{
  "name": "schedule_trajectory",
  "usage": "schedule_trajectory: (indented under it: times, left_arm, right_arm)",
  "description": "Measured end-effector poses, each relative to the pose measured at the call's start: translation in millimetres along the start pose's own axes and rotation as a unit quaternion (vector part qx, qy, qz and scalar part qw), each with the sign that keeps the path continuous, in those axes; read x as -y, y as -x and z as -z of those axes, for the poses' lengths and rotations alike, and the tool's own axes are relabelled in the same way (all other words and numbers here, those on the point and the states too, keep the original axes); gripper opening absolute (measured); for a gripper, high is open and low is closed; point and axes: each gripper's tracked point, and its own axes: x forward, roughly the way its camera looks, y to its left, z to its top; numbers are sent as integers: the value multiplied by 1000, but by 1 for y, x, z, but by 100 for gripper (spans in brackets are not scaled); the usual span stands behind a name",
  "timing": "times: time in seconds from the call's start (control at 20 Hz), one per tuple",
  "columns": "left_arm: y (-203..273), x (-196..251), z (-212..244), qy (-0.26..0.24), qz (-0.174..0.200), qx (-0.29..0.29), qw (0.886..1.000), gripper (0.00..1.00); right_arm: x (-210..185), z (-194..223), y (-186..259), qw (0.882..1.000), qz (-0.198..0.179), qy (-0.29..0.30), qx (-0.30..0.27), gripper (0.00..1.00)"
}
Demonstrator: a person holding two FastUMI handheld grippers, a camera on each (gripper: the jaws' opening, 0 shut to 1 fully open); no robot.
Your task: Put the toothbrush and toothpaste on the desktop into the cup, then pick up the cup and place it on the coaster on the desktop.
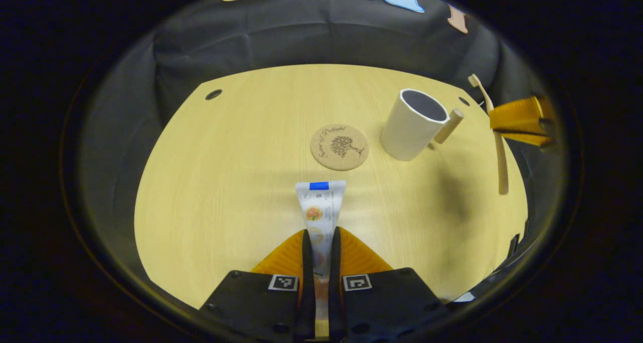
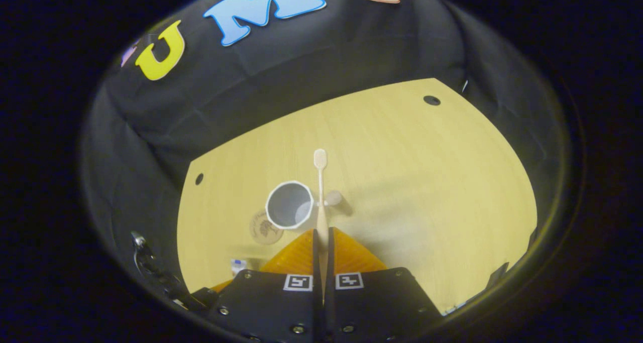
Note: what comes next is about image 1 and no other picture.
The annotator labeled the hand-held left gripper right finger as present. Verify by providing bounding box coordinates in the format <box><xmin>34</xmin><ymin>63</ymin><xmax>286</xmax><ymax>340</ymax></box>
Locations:
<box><xmin>328</xmin><ymin>226</ymin><xmax>450</xmax><ymax>342</ymax></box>

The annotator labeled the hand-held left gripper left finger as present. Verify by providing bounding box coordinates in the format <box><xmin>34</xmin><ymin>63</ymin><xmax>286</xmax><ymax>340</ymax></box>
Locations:
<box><xmin>198</xmin><ymin>228</ymin><xmax>317</xmax><ymax>341</ymax></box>

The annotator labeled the beige toothbrush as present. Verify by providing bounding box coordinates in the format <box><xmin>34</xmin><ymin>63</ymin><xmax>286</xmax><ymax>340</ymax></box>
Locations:
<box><xmin>468</xmin><ymin>74</ymin><xmax>509</xmax><ymax>195</ymax></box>

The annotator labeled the white toothpaste tube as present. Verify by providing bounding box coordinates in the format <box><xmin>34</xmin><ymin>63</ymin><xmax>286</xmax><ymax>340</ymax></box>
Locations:
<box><xmin>295</xmin><ymin>180</ymin><xmax>347</xmax><ymax>337</ymax></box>

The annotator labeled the white cup with wooden handle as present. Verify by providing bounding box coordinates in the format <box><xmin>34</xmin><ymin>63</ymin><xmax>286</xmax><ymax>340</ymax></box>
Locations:
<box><xmin>380</xmin><ymin>88</ymin><xmax>465</xmax><ymax>162</ymax></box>

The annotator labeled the round cork coaster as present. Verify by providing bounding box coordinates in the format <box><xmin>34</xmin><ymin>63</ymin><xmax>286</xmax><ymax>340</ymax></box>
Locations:
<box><xmin>310</xmin><ymin>125</ymin><xmax>370</xmax><ymax>171</ymax></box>

